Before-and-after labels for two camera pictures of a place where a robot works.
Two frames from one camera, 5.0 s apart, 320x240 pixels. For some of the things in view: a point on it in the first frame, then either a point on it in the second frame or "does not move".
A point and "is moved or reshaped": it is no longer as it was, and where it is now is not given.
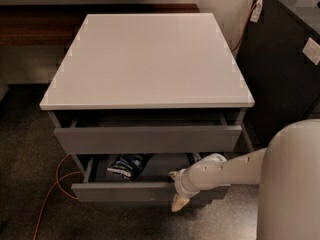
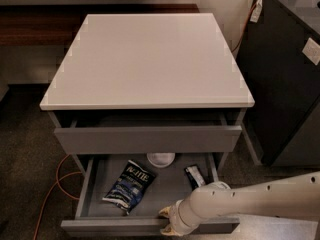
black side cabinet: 280,63 does not move
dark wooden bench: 50,25 does not move
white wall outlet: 312,50 does not move
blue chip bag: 129,165 to 130,187
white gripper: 180,185 to 175,216
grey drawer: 152,182 is moved or reshaped
